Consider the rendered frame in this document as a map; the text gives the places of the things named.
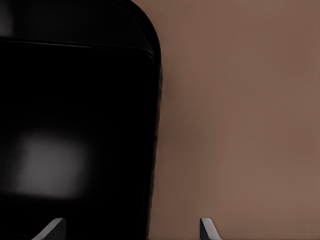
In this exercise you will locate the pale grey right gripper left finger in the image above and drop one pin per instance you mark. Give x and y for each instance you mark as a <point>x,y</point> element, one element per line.
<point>53,229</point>

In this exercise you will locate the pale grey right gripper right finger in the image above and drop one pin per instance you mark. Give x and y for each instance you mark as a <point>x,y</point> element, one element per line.
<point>209,230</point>

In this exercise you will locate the glossy black tray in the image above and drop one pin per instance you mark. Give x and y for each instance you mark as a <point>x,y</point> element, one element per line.
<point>75,105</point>

